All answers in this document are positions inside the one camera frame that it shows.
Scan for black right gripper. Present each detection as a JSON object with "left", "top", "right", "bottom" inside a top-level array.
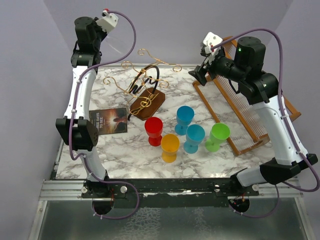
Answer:
[{"left": 188, "top": 48, "right": 246, "bottom": 86}]

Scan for blue plastic goblet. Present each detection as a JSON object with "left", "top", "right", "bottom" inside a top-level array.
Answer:
[
  {"left": 183, "top": 124, "right": 206, "bottom": 154},
  {"left": 174, "top": 105, "right": 195, "bottom": 136}
]

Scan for green plastic goblet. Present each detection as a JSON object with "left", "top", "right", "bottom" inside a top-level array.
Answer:
[{"left": 205, "top": 122, "right": 231, "bottom": 153}]

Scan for clear wine glass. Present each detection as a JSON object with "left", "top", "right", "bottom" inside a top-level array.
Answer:
[{"left": 105, "top": 34, "right": 127, "bottom": 54}]

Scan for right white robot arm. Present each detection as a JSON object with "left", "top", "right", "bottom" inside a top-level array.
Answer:
[{"left": 189, "top": 32, "right": 318, "bottom": 196}]

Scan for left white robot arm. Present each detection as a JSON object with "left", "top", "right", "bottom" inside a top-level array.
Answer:
[{"left": 55, "top": 16, "right": 111, "bottom": 198}]

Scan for wooden ribbed glass divider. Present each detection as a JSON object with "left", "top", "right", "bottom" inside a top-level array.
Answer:
[{"left": 192, "top": 36, "right": 302, "bottom": 157}]

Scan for red plastic goblet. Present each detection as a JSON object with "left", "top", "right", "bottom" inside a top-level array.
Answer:
[{"left": 144, "top": 117, "right": 163, "bottom": 147}]

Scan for yellow plastic goblet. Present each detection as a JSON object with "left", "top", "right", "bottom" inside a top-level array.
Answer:
[{"left": 160, "top": 134, "right": 180, "bottom": 163}]

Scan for dark book three days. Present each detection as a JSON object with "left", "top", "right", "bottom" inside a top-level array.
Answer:
[{"left": 89, "top": 108, "right": 128, "bottom": 136}]

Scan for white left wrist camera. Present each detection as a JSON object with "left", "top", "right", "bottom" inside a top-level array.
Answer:
[{"left": 95, "top": 8, "right": 119, "bottom": 34}]

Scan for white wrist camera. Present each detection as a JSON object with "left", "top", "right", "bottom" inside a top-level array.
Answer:
[
  {"left": 200, "top": 31, "right": 223, "bottom": 57},
  {"left": 95, "top": 8, "right": 119, "bottom": 34}
]

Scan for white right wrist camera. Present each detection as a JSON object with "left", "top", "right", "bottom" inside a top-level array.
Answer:
[{"left": 200, "top": 31, "right": 223, "bottom": 57}]

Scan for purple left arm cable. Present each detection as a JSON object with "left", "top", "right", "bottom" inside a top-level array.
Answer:
[{"left": 69, "top": 9, "right": 141, "bottom": 221}]

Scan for gold wire wine glass rack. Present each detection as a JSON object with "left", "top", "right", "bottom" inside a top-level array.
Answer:
[{"left": 102, "top": 48, "right": 183, "bottom": 121}]

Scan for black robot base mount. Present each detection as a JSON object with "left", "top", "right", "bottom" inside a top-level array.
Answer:
[{"left": 81, "top": 178, "right": 259, "bottom": 209}]

